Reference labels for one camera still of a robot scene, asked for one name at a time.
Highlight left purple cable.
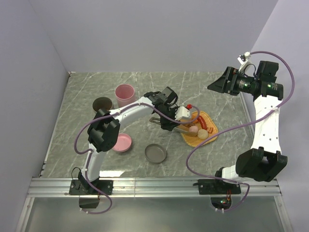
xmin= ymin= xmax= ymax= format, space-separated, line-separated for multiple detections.
xmin=73 ymin=102 xmax=201 ymax=215

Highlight grey cylindrical container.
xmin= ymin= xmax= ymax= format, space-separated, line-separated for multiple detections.
xmin=92 ymin=97 xmax=114 ymax=112

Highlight grey round lid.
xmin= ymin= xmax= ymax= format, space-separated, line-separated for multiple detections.
xmin=144 ymin=144 xmax=167 ymax=164

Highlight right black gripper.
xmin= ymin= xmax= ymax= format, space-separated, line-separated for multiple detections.
xmin=207 ymin=67 xmax=258 ymax=96

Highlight pink egg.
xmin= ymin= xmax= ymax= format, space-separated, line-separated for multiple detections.
xmin=189 ymin=125 xmax=199 ymax=133

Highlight purple cable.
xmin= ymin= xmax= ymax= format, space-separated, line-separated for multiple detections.
xmin=73 ymin=102 xmax=201 ymax=215
xmin=185 ymin=50 xmax=295 ymax=213

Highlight pink round lid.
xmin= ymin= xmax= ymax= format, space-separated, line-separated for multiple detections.
xmin=112 ymin=133 xmax=132 ymax=153

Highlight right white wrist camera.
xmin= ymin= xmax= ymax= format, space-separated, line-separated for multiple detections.
xmin=238 ymin=52 xmax=252 ymax=73

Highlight pink cylindrical container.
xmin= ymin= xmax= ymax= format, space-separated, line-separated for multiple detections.
xmin=115 ymin=84 xmax=136 ymax=108

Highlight woven bamboo tray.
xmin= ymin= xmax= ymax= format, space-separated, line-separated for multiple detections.
xmin=180 ymin=110 xmax=219 ymax=148

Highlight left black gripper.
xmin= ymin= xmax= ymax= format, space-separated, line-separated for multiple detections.
xmin=157 ymin=107 xmax=181 ymax=131

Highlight aluminium mounting rail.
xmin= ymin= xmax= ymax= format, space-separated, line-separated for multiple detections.
xmin=16 ymin=176 xmax=293 ymax=232

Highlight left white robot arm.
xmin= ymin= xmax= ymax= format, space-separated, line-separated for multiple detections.
xmin=72 ymin=87 xmax=179 ymax=195

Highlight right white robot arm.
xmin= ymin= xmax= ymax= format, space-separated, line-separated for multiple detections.
xmin=196 ymin=61 xmax=288 ymax=195

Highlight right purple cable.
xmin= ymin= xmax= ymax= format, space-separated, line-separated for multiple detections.
xmin=185 ymin=50 xmax=295 ymax=213

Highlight white steamed bun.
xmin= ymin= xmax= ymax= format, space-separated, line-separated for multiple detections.
xmin=197 ymin=129 xmax=209 ymax=140

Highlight metal tongs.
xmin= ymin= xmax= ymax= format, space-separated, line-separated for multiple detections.
xmin=149 ymin=117 xmax=197 ymax=137

